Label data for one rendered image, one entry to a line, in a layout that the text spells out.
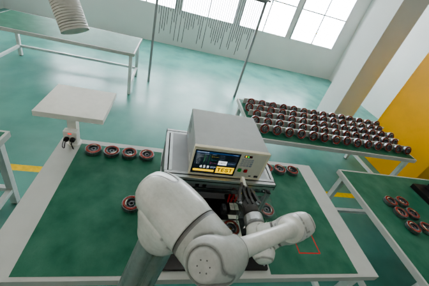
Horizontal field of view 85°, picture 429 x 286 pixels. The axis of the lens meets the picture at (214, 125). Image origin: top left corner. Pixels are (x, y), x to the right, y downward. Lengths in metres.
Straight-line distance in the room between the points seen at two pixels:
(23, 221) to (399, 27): 5.10
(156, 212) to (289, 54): 7.91
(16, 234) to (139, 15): 6.45
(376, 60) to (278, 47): 3.76
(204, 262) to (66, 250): 1.10
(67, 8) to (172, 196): 1.38
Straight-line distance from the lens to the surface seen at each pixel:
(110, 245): 1.51
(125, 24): 7.54
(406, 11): 4.95
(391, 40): 4.98
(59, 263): 1.51
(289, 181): 2.21
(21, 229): 1.66
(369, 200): 2.62
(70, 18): 1.71
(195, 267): 0.52
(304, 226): 1.07
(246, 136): 1.43
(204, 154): 1.27
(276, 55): 8.13
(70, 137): 1.98
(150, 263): 0.72
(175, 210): 0.57
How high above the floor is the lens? 2.07
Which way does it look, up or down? 32 degrees down
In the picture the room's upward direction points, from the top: 17 degrees clockwise
